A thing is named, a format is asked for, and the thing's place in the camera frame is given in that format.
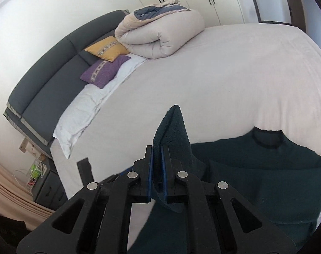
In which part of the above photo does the white pillow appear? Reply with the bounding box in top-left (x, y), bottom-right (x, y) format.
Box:
top-left (53, 54), bottom-right (150, 159)

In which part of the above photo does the purple cushion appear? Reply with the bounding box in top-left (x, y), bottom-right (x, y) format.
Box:
top-left (79, 55), bottom-right (132, 89)

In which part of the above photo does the bed with white sheet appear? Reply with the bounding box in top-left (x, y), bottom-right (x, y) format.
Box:
top-left (50, 22), bottom-right (321, 200)

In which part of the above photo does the dark grey nightstand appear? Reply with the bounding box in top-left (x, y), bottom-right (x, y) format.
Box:
top-left (33, 161), bottom-right (69, 207)

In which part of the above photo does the yellow cushion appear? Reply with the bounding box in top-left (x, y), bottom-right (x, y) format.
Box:
top-left (84, 36), bottom-right (129, 62)

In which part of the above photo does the white wire rack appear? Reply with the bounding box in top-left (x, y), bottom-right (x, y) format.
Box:
top-left (25, 160), bottom-right (48, 191)

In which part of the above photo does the dark green sweater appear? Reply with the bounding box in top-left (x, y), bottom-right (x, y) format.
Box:
top-left (127, 105), bottom-right (321, 254)

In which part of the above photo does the beige curtain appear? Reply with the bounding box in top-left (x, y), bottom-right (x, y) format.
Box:
top-left (0, 155), bottom-right (55, 231)

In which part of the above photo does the folded beige duvet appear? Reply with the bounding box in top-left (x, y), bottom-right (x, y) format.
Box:
top-left (114, 0), bottom-right (205, 59)

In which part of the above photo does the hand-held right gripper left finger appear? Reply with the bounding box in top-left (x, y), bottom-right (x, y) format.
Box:
top-left (16, 145), bottom-right (153, 254)

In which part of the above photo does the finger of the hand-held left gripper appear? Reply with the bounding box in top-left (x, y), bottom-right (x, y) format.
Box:
top-left (77, 158), bottom-right (94, 187)

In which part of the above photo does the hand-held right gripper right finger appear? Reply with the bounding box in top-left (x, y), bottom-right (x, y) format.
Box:
top-left (162, 145), bottom-right (299, 254)

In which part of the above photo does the grey padded headboard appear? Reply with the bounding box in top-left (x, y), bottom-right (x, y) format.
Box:
top-left (3, 10), bottom-right (130, 160)

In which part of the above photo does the brown door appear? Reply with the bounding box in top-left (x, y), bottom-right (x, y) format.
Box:
top-left (281, 0), bottom-right (308, 30)

